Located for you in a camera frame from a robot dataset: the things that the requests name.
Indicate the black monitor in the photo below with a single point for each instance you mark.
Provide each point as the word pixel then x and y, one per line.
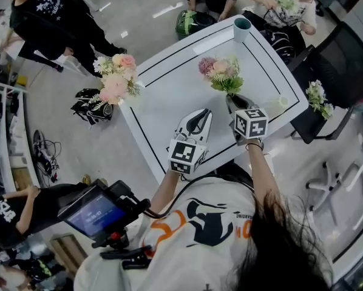
pixel 93 214

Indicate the white flowers sprig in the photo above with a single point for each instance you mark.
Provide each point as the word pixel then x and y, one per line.
pixel 318 97
pixel 286 2

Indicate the black wrist band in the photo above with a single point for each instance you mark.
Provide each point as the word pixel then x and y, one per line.
pixel 254 145

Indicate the light blue cup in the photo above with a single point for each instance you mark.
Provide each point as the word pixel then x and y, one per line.
pixel 241 30

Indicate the person's left forearm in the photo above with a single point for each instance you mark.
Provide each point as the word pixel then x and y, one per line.
pixel 166 192

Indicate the white shelf unit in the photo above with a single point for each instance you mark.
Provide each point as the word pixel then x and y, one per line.
pixel 20 132

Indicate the black mount clamp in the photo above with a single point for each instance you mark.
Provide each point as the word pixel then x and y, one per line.
pixel 124 253

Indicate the white swivel chair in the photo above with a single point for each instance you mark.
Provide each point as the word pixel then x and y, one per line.
pixel 336 186

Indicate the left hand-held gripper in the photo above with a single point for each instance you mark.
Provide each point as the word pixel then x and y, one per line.
pixel 184 156

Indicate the dark round bag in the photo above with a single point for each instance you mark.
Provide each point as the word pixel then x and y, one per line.
pixel 199 20

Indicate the pink peach mixed flowers bouquet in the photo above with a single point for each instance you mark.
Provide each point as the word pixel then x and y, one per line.
pixel 221 71

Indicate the black office chair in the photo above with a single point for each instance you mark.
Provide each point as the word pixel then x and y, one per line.
pixel 345 65

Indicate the person's right forearm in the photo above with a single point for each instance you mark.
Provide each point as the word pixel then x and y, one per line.
pixel 260 171

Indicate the white table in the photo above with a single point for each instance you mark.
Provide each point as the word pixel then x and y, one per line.
pixel 175 102

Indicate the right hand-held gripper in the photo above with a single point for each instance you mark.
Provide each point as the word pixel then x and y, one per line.
pixel 251 123

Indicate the person's white printed shirt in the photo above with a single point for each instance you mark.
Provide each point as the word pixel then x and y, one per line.
pixel 199 253

